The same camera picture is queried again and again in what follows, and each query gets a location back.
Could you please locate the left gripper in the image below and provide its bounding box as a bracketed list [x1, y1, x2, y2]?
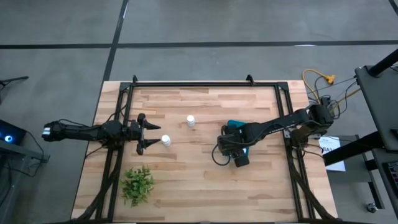
[129, 112, 162, 156]

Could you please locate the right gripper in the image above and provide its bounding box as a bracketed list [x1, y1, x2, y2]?
[217, 124, 254, 168]

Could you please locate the teal plastic basket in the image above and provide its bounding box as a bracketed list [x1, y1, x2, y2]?
[226, 119, 250, 156]

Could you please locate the green plant white pot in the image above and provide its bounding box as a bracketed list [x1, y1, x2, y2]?
[119, 166, 155, 208]

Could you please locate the white paper sheet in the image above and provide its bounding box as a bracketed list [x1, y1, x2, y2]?
[318, 136, 346, 172]

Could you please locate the grey metal stand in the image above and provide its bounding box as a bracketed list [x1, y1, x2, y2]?
[0, 141, 50, 224]

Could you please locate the black computer blue light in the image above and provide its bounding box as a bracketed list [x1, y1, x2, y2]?
[0, 119, 27, 146]

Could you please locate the black tripod leg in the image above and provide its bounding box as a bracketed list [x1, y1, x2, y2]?
[0, 76, 29, 105]

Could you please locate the black equipment cart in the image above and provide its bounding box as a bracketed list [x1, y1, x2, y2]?
[322, 48, 398, 224]

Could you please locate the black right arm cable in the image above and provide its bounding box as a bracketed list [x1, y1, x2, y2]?
[211, 143, 233, 167]

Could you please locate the black table frame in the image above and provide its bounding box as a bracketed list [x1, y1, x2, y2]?
[70, 74, 340, 224]

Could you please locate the yellow extension cable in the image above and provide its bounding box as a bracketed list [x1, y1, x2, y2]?
[302, 68, 336, 106]

